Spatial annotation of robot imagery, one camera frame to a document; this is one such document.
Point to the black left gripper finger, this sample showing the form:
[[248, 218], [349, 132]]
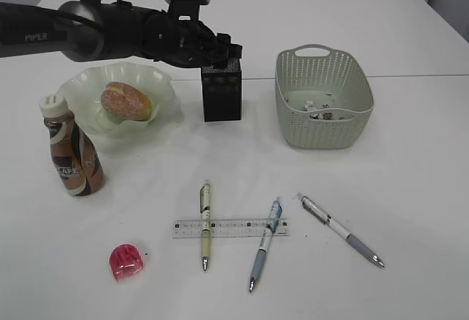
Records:
[[234, 52], [223, 41]]

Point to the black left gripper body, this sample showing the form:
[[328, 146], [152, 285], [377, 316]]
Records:
[[184, 44]]

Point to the sugared bread roll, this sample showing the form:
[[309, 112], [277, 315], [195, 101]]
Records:
[[126, 102]]

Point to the brown Nescafe coffee bottle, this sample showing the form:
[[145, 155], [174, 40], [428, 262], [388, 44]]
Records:
[[72, 152]]

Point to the light blue pen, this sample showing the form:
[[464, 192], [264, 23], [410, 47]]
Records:
[[264, 245]]

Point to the clear plastic ruler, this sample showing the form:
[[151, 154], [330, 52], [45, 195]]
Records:
[[227, 228]]

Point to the white grey pen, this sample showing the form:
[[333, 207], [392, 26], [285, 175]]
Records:
[[326, 219]]

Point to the red pencil sharpener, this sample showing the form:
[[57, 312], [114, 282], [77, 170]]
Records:
[[125, 261]]

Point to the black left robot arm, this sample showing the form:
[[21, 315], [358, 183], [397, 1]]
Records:
[[94, 32]]

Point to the black mesh pen holder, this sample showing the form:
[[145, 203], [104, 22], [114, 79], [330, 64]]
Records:
[[222, 92]]

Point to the green plastic basket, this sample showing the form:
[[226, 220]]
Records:
[[335, 82]]

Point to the cream patterned pen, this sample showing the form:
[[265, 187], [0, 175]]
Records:
[[205, 210]]

